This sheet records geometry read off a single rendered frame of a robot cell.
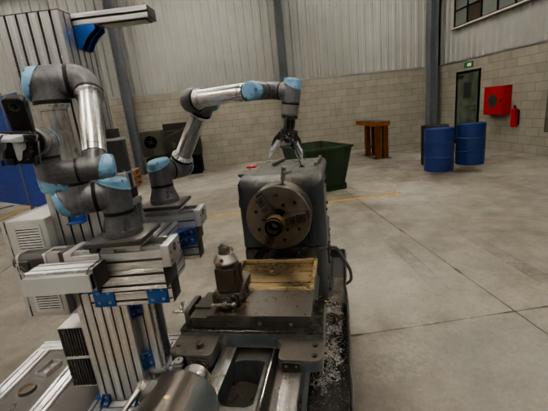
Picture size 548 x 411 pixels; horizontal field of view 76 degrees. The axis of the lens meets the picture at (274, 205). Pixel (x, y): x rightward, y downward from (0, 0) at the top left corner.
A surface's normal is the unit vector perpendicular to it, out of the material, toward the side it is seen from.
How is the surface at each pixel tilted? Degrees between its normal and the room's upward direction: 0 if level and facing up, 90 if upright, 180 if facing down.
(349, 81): 90
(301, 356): 0
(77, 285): 90
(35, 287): 90
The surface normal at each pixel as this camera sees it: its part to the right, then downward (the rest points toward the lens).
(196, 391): 0.61, -0.73
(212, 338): -0.10, -0.96
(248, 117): 0.10, 0.25
